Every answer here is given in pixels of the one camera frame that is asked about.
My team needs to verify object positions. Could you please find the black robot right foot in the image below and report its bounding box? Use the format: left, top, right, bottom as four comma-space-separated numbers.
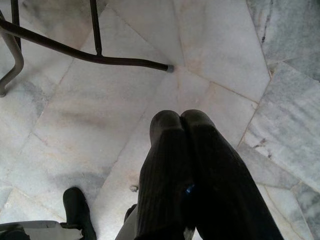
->
62, 186, 97, 240

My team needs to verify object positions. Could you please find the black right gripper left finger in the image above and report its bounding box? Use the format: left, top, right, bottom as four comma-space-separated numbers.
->
134, 109, 195, 240

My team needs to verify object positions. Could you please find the grey bent metal tube leg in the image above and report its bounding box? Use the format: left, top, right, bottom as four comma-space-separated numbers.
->
0, 9, 25, 98

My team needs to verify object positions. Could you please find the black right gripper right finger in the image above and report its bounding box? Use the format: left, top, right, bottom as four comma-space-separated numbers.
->
180, 108, 285, 240

